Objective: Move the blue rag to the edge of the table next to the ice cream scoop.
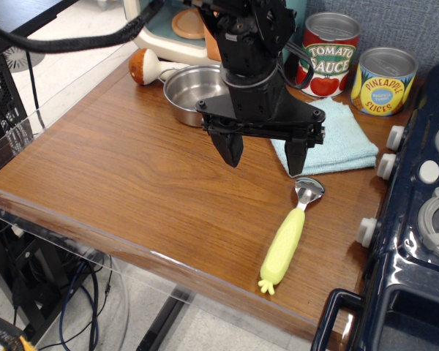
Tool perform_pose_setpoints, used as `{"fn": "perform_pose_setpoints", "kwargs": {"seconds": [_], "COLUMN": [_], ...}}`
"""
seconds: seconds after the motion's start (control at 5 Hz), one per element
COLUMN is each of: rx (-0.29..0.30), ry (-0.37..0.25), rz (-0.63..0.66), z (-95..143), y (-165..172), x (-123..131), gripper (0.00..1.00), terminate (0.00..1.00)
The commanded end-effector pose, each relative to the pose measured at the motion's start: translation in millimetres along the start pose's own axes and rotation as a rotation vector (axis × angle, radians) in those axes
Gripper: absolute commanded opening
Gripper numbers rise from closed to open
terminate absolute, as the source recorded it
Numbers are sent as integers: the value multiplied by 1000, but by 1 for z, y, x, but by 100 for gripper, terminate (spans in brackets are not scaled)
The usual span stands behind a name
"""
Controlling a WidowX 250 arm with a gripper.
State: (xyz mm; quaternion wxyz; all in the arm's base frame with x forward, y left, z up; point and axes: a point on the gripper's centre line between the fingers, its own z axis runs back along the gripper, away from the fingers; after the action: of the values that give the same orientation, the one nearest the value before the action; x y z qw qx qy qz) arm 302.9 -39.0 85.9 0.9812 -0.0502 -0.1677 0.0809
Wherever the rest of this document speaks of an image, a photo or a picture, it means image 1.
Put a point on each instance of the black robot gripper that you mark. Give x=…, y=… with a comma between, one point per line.
x=261, y=106

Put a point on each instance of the light blue towel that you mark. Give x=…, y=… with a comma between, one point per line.
x=345, y=146

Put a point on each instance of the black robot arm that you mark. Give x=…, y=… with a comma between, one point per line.
x=250, y=36

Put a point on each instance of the small stainless steel pot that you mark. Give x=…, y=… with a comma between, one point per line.
x=184, y=87

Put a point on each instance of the pineapple slices can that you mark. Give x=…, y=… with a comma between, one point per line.
x=383, y=81

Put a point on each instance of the toy microwave cream and teal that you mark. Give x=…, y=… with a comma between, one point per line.
x=159, y=36

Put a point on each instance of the toy mushroom brown cap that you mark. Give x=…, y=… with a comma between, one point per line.
x=145, y=67

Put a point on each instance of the tomato sauce can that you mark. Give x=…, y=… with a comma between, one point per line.
x=330, y=40

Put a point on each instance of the spoon with yellow corn handle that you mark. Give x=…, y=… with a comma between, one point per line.
x=287, y=237

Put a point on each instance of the dark blue toy stove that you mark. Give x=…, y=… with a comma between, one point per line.
x=399, y=306

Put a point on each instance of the black table leg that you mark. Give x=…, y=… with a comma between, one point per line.
x=163, y=322

